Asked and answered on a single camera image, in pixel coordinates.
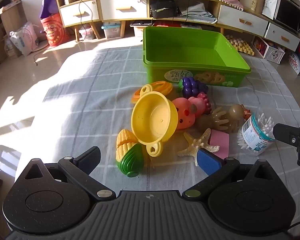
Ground yellow egg tray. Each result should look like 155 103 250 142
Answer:
225 34 255 56

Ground small clear storage box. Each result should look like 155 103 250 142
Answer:
79 27 96 40

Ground clear cotton swab jar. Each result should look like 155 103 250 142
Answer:
237 107 276 157

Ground black microwave oven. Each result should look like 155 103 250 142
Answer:
274 0 300 36

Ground purple plastic toy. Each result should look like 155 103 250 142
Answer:
39 0 57 19

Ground black bag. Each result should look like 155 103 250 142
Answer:
149 0 178 19

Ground clear storage box blue lid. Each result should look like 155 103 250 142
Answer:
101 22 122 39

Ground white plastic crate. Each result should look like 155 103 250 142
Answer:
252 36 286 66

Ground red printed bag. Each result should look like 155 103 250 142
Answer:
40 13 71 47

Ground green plastic storage box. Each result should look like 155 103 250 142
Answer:
142 26 252 88

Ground blue white cardboard box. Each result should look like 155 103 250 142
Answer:
287 51 300 80

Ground yellow toy corn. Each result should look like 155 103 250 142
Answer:
116 129 145 178

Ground purple toy grapes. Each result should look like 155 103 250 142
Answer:
178 77 209 99

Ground white cabinet drawer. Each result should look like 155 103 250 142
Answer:
99 0 148 21
217 5 269 32
264 23 300 52
59 0 101 27

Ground brown translucent rubber toy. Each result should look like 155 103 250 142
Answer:
195 104 245 133

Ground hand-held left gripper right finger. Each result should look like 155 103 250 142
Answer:
182 149 287 198

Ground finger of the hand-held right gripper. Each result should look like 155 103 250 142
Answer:
273 123 300 146

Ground wooden media cabinet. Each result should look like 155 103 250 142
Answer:
52 0 300 53

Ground beige starfish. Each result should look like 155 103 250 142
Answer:
177 128 220 167

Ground pink toy pig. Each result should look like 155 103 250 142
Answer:
171 92 212 130

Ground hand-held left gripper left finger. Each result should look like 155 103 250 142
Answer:
15 146 116 202

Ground orange toy ring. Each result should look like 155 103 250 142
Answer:
131 81 174 104

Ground white plastic bag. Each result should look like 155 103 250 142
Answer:
9 21 40 56

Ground black hanging cable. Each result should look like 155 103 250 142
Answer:
78 0 93 41

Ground yellow toy pot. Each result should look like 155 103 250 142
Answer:
131 84 178 157

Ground pile of folded cloths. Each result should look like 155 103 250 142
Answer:
177 2 218 24

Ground pink rectangular sponge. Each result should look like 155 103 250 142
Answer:
209 129 230 160

